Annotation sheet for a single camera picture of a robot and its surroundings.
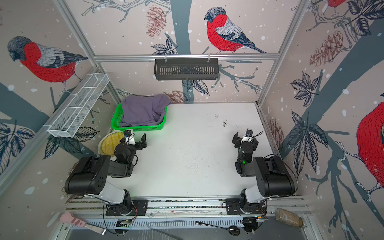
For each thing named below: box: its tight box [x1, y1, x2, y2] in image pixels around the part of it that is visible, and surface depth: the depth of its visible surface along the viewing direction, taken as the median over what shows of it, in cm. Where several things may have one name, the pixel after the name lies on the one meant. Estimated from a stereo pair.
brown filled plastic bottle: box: [275, 207, 308, 229], surface depth 68 cm
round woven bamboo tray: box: [97, 131, 125, 157], surface depth 100 cm
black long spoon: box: [195, 221, 241, 236], surface depth 68 cm
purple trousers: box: [119, 93, 172, 127], surface depth 109 cm
